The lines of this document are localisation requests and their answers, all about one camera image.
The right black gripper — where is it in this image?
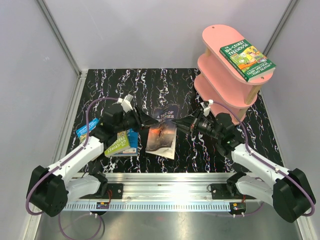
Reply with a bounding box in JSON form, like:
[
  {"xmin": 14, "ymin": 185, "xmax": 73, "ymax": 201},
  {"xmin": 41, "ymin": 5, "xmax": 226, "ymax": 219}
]
[{"xmin": 170, "ymin": 109, "xmax": 222, "ymax": 141}]

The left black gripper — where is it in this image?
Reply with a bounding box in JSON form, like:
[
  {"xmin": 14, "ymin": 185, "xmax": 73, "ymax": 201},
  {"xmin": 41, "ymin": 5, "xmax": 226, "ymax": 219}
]
[{"xmin": 115, "ymin": 105, "xmax": 159, "ymax": 134}]

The blue paperback book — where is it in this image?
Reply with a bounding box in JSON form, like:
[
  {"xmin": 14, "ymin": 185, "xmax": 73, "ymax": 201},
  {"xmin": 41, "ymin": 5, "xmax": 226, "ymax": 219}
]
[{"xmin": 114, "ymin": 129, "xmax": 139, "ymax": 157}]

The dark Tale of Two Cities book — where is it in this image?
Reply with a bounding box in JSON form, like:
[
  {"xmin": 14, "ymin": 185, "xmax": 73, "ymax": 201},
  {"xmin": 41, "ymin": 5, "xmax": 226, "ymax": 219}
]
[{"xmin": 145, "ymin": 104, "xmax": 179, "ymax": 160}]

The lime 65-storey treehouse book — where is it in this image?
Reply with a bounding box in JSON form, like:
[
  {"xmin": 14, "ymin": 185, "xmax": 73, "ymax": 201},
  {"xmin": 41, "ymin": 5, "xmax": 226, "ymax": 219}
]
[{"xmin": 104, "ymin": 131, "xmax": 131, "ymax": 157}]

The blue 26-storey treehouse book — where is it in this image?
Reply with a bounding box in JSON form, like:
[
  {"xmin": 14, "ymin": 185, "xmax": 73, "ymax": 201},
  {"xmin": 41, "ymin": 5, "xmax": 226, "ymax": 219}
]
[{"xmin": 76, "ymin": 118, "xmax": 99, "ymax": 143}]

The green 104-storey treehouse book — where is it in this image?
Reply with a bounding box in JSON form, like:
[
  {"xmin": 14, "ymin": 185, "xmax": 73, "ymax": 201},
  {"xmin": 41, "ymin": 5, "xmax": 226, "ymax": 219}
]
[{"xmin": 219, "ymin": 39, "xmax": 276, "ymax": 82}]

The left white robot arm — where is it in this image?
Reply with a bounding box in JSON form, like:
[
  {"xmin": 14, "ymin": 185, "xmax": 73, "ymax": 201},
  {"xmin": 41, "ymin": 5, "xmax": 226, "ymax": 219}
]
[{"xmin": 25, "ymin": 104, "xmax": 158, "ymax": 217}]

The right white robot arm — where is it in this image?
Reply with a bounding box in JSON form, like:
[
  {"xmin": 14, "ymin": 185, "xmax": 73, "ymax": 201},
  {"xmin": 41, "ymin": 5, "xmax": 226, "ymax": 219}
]
[{"xmin": 172, "ymin": 110, "xmax": 316, "ymax": 223}]

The black marble pattern mat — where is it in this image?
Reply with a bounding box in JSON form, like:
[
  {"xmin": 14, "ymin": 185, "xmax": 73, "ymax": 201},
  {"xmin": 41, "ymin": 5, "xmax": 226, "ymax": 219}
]
[{"xmin": 67, "ymin": 68, "xmax": 283, "ymax": 173}]

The pink three-tier shelf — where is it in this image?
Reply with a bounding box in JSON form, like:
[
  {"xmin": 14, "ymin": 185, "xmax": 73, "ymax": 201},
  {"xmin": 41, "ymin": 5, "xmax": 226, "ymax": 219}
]
[{"xmin": 194, "ymin": 24, "xmax": 274, "ymax": 124}]

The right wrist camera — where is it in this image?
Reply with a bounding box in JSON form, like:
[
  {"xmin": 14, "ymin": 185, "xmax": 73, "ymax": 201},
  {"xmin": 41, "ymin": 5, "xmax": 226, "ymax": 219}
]
[{"xmin": 200, "ymin": 99, "xmax": 214, "ymax": 117}]

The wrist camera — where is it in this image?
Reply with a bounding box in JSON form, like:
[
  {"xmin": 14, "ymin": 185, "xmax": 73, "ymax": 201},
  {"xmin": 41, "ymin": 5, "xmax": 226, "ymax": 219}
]
[
  {"xmin": 200, "ymin": 99, "xmax": 214, "ymax": 117},
  {"xmin": 117, "ymin": 94, "xmax": 133, "ymax": 113}
]

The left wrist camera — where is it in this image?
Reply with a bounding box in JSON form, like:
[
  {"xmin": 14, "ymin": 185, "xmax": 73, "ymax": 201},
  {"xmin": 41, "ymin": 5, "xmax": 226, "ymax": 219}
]
[{"xmin": 117, "ymin": 94, "xmax": 133, "ymax": 113}]

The aluminium rail frame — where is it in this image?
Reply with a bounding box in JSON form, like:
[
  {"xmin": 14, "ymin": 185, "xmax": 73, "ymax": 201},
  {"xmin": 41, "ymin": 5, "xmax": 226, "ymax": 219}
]
[{"xmin": 22, "ymin": 0, "xmax": 320, "ymax": 240}]

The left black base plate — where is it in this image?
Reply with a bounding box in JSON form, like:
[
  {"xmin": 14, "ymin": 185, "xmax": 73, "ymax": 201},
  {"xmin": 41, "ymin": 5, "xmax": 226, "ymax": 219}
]
[{"xmin": 80, "ymin": 183, "xmax": 124, "ymax": 200}]

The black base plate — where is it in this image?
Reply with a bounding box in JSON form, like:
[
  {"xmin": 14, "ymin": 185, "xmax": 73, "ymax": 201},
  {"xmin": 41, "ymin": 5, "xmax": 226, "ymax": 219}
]
[
  {"xmin": 206, "ymin": 183, "xmax": 244, "ymax": 200},
  {"xmin": 80, "ymin": 183, "xmax": 124, "ymax": 200}
]

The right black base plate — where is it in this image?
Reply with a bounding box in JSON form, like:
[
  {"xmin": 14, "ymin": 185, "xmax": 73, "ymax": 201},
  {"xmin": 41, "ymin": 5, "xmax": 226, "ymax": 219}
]
[{"xmin": 206, "ymin": 183, "xmax": 244, "ymax": 200}]

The slotted cable duct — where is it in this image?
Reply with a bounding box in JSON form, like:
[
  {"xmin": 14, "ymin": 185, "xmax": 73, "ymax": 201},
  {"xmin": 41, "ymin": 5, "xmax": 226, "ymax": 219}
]
[{"xmin": 63, "ymin": 200, "xmax": 231, "ymax": 212}]

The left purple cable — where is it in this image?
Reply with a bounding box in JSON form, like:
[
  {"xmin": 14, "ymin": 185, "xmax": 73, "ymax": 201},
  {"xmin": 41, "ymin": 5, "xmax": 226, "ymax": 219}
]
[{"xmin": 25, "ymin": 97, "xmax": 120, "ymax": 240}]

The purple cable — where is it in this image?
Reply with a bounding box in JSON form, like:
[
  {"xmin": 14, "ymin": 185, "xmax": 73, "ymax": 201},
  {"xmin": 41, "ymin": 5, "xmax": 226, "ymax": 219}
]
[
  {"xmin": 208, "ymin": 101, "xmax": 317, "ymax": 216},
  {"xmin": 25, "ymin": 97, "xmax": 120, "ymax": 240}
]

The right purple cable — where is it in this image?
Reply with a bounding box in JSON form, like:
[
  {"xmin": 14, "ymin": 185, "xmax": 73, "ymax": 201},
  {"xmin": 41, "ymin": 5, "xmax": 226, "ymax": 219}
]
[{"xmin": 208, "ymin": 101, "xmax": 317, "ymax": 216}]

